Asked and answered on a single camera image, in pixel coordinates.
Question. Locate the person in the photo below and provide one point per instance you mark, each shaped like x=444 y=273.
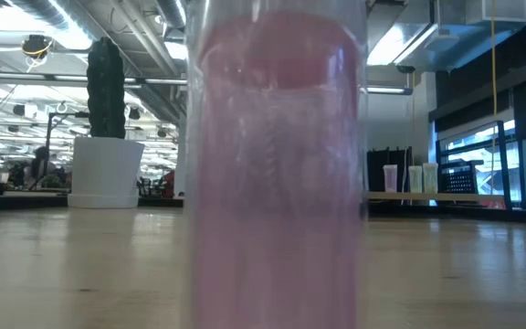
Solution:
x=39 y=160

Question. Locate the pink medicine bottle white cap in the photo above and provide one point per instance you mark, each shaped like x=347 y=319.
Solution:
x=390 y=178
x=272 y=183

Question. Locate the black mesh crate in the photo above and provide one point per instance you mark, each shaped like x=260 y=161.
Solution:
x=459 y=180

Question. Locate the ceiling tube light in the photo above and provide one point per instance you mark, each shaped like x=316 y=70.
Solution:
x=388 y=90

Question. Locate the wooden shelf with black frame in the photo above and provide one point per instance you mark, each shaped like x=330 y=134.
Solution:
x=450 y=197

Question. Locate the yellow medicine bottle white cap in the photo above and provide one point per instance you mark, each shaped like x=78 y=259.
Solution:
x=415 y=179
x=430 y=178

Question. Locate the black metal stand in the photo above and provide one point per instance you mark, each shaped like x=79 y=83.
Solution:
x=47 y=137

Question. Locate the dark green cactus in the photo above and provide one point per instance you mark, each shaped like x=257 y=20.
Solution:
x=105 y=91

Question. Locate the white hexagonal plant pot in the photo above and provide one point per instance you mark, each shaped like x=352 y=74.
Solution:
x=105 y=173

